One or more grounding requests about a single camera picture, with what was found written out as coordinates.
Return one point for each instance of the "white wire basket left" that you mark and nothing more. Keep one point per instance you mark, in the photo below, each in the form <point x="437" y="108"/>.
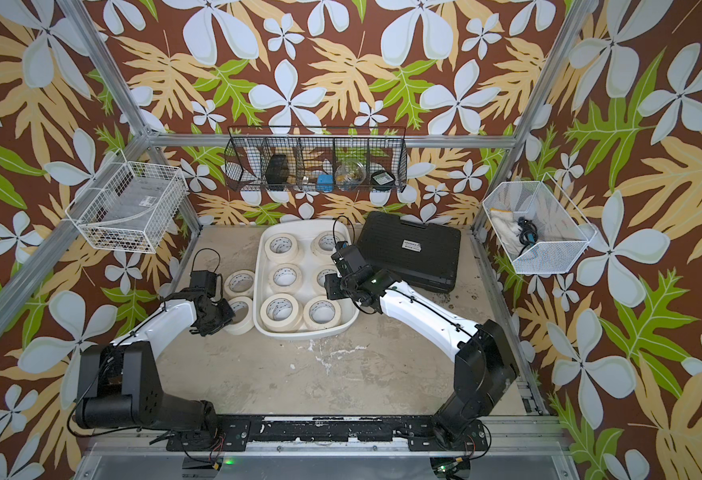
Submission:
<point x="128" y="205"/>

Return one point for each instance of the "masking tape roll six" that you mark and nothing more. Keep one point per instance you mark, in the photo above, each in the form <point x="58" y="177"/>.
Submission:
<point x="321" y="313"/>

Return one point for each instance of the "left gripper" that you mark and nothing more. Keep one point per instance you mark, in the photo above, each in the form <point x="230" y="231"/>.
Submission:
<point x="229" y="316"/>

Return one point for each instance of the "masking tape roll four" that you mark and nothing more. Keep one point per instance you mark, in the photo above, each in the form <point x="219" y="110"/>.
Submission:
<point x="323" y="245"/>

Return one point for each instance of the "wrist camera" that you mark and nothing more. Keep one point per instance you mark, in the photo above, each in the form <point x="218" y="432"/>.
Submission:
<point x="348" y="259"/>
<point x="204" y="281"/>

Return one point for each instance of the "masking tape roll one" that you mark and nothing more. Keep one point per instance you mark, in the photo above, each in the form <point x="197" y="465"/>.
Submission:
<point x="240" y="283"/>

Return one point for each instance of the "white plastic storage box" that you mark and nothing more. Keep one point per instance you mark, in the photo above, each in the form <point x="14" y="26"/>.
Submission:
<point x="280" y="315"/>

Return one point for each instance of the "black wire wall basket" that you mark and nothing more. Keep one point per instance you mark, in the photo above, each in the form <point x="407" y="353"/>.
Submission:
<point x="361" y="158"/>

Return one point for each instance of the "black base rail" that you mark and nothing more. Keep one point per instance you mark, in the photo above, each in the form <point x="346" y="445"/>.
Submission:
<point x="421" y="433"/>

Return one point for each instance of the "blue item in basket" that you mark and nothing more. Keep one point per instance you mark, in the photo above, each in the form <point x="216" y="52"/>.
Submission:
<point x="325" y="183"/>

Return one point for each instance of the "masking tape roll five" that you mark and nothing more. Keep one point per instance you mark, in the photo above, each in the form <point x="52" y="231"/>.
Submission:
<point x="285" y="278"/>

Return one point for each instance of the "white mesh basket right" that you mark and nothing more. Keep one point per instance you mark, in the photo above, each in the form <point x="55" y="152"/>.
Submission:
<point x="538" y="225"/>

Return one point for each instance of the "masking tape roll two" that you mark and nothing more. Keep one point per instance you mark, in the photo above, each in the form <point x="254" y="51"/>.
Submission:
<point x="282" y="248"/>

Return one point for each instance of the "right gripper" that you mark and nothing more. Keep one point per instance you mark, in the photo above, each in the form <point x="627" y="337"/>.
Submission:
<point x="331" y="285"/>

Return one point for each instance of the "masking tape roll three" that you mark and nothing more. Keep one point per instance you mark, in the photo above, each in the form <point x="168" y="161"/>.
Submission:
<point x="243" y="320"/>

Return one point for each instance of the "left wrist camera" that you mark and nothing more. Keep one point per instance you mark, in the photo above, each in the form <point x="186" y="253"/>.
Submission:
<point x="204" y="281"/>

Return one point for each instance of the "black plastic tool case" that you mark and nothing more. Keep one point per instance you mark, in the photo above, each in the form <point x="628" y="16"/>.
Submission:
<point x="424" y="255"/>

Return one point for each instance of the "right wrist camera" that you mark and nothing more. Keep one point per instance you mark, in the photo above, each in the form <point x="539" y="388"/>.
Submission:
<point x="348" y="259"/>

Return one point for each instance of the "black box in basket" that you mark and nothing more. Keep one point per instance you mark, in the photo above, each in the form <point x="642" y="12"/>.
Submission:
<point x="277" y="172"/>

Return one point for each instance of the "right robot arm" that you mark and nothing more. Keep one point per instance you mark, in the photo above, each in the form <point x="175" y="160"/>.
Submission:
<point x="484" y="363"/>

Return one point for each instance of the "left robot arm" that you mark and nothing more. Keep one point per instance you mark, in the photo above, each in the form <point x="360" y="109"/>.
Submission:
<point x="119" y="386"/>

